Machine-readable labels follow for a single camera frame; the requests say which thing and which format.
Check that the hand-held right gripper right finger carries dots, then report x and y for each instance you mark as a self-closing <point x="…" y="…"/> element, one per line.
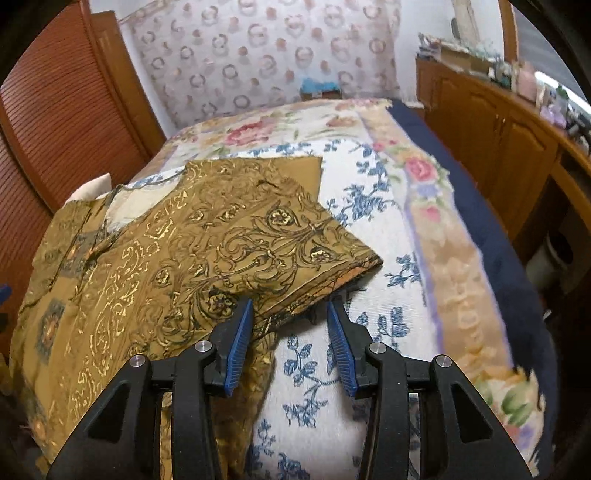
<point x="341" y="350"/>

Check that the wooden cabinet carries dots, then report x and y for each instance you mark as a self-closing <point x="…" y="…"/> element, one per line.
<point x="485" y="138"/>

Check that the white bin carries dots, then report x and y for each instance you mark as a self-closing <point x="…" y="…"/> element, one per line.
<point x="549" y="263"/>

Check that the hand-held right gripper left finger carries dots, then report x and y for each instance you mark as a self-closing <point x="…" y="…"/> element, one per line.
<point x="240" y="346"/>

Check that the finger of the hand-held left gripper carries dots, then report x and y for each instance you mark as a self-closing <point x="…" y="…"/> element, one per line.
<point x="4" y="295"/>

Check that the beige pillow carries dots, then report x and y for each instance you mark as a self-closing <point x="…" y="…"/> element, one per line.
<point x="94" y="187"/>

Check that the wooden louvered wardrobe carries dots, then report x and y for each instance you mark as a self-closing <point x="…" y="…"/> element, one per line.
<point x="69" y="115"/>

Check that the assorted small dresser clutter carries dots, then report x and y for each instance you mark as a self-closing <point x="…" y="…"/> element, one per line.
<point x="526" y="78"/>

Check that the gold patterned brown garment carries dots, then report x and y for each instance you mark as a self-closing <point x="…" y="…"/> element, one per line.
<point x="184" y="258"/>

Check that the cream lace curtain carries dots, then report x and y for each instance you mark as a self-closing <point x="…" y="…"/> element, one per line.
<point x="464" y="21"/>

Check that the blue cloth bundle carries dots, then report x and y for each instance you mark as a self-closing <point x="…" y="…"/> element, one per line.
<point x="321" y="87"/>

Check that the floral printed blanket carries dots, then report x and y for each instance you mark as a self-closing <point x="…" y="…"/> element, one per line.
<point x="383" y="230"/>

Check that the navy blue blanket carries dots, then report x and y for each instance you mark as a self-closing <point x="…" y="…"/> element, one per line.
<point x="498" y="258"/>

